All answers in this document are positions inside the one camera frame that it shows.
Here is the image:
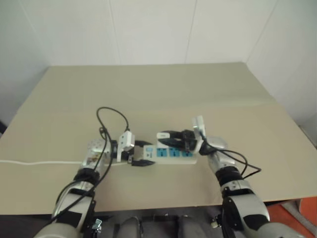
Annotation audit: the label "orange object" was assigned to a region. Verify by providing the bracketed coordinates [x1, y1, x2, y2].
[265, 197, 317, 238]

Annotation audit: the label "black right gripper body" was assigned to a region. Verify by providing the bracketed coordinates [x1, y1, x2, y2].
[180, 128, 199, 153]

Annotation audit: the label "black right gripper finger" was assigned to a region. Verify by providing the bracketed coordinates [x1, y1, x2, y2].
[160, 129, 185, 138]
[158, 138, 185, 150]

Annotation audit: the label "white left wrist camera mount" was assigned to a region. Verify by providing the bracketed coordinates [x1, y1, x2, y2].
[116, 131, 136, 163]

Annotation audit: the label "white power strip blue sockets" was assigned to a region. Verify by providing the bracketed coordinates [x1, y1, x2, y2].
[105, 144, 198, 166]

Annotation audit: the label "dark rounded shape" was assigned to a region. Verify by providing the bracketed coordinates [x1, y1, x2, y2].
[119, 216, 144, 238]

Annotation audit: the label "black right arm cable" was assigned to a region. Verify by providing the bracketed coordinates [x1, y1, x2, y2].
[199, 130, 263, 179]

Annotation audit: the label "white power strip cord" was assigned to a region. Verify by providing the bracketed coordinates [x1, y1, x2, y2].
[0, 159, 83, 166]

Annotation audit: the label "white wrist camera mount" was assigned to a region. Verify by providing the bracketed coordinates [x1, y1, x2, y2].
[191, 115, 207, 153]
[116, 131, 136, 163]

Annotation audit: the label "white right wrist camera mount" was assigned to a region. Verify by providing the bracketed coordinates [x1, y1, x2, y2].
[191, 115, 207, 153]

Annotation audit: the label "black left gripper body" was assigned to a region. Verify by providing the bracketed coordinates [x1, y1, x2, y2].
[126, 145, 140, 166]

